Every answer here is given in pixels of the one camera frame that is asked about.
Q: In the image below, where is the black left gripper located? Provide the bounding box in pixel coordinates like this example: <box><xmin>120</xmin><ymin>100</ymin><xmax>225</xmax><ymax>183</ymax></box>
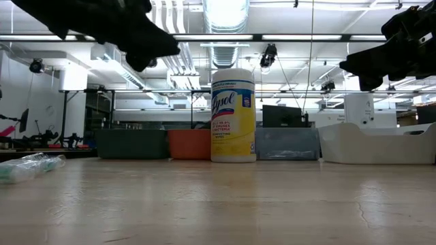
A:
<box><xmin>11</xmin><ymin>0</ymin><xmax>181</xmax><ymax>72</ymax></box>

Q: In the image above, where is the teal plastic bin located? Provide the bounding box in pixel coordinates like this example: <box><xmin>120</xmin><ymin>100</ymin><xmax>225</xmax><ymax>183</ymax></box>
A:
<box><xmin>94</xmin><ymin>128</ymin><xmax>170</xmax><ymax>160</ymax></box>

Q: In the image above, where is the Lysol wipes canister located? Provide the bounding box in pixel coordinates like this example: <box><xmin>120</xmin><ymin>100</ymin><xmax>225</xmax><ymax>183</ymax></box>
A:
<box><xmin>210</xmin><ymin>67</ymin><xmax>257</xmax><ymax>163</ymax></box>

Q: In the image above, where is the silver ceiling duct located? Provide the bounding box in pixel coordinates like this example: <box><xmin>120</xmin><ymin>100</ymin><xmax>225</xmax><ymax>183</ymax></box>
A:
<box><xmin>202</xmin><ymin>0</ymin><xmax>251</xmax><ymax>69</ymax></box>

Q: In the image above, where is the LED light strip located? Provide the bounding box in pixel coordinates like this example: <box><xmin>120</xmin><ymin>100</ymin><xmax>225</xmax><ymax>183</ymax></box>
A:
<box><xmin>261</xmin><ymin>33</ymin><xmax>343</xmax><ymax>41</ymax></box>
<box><xmin>0</xmin><ymin>34</ymin><xmax>61</xmax><ymax>42</ymax></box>
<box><xmin>173</xmin><ymin>33</ymin><xmax>255</xmax><ymax>41</ymax></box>
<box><xmin>349</xmin><ymin>33</ymin><xmax>388</xmax><ymax>41</ymax></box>

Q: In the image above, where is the black ceiling spotlight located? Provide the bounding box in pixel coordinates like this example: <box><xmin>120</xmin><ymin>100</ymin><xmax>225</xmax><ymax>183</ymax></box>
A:
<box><xmin>320</xmin><ymin>80</ymin><xmax>337</xmax><ymax>93</ymax></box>
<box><xmin>28</xmin><ymin>58</ymin><xmax>45</xmax><ymax>74</ymax></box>

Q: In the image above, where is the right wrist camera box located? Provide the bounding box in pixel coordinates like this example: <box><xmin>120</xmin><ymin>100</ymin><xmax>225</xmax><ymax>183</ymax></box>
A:
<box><xmin>380</xmin><ymin>0</ymin><xmax>436</xmax><ymax>45</ymax></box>

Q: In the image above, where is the white plastic bin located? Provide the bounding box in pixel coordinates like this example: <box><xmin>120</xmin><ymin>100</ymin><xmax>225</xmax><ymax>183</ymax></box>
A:
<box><xmin>317</xmin><ymin>121</ymin><xmax>436</xmax><ymax>165</ymax></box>

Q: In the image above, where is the black pipe frame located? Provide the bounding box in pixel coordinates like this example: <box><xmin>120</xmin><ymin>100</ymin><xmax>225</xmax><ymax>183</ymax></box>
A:
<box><xmin>59</xmin><ymin>88</ymin><xmax>436</xmax><ymax>147</ymax></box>

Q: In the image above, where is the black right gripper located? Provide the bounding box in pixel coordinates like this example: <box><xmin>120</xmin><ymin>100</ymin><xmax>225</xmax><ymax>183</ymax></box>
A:
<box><xmin>339</xmin><ymin>32</ymin><xmax>436</xmax><ymax>92</ymax></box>

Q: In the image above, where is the white rectangular ceiling duct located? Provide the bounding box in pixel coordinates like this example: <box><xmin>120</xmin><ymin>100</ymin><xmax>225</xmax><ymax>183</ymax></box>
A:
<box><xmin>90</xmin><ymin>42</ymin><xmax>170</xmax><ymax>105</ymax></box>

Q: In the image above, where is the black aluminium frame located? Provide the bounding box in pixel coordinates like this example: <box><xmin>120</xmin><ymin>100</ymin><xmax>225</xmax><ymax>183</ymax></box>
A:
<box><xmin>0</xmin><ymin>32</ymin><xmax>388</xmax><ymax>44</ymax></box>

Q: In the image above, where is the monitor on swivel arm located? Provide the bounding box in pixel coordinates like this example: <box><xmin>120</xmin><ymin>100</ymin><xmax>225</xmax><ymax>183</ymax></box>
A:
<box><xmin>0</xmin><ymin>108</ymin><xmax>30</xmax><ymax>134</ymax></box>

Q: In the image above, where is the wrapped green toothbrush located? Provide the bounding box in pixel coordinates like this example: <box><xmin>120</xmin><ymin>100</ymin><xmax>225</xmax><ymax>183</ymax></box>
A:
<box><xmin>0</xmin><ymin>152</ymin><xmax>67</xmax><ymax>185</ymax></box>

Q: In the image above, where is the black overhead camera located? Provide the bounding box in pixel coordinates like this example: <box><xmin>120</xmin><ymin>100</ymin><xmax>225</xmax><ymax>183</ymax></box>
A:
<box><xmin>258</xmin><ymin>43</ymin><xmax>279</xmax><ymax>69</ymax></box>

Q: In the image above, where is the black computer monitor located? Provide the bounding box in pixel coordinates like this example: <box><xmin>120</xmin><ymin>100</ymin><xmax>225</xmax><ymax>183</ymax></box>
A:
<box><xmin>416</xmin><ymin>104</ymin><xmax>436</xmax><ymax>125</ymax></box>
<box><xmin>262</xmin><ymin>104</ymin><xmax>305</xmax><ymax>129</ymax></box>

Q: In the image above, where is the translucent grey plastic bin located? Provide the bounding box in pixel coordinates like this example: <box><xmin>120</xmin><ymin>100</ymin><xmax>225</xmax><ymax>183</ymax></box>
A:
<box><xmin>254</xmin><ymin>127</ymin><xmax>321</xmax><ymax>161</ymax></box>

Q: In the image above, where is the orange plastic bin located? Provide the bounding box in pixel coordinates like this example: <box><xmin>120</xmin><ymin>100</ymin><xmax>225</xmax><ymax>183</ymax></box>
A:
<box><xmin>166</xmin><ymin>128</ymin><xmax>213</xmax><ymax>161</ymax></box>

